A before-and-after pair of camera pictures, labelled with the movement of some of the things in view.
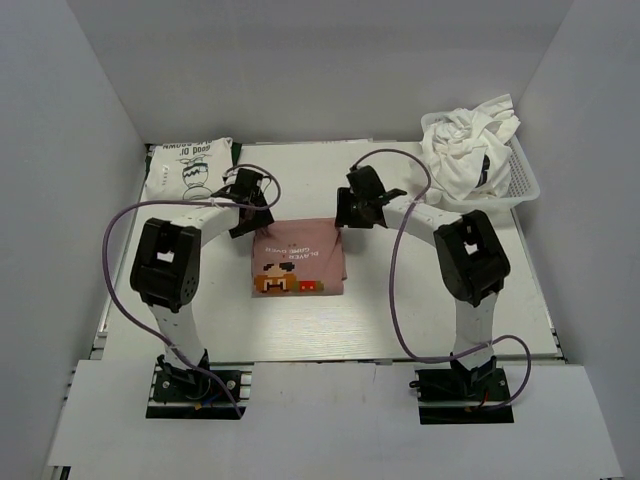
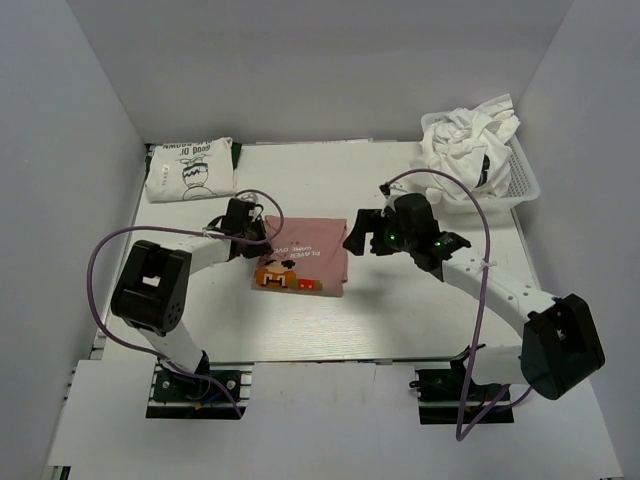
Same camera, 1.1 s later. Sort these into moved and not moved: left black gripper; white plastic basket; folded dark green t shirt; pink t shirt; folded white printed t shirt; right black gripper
Moved: right black gripper; left black gripper
Not moved: pink t shirt; white plastic basket; folded white printed t shirt; folded dark green t shirt
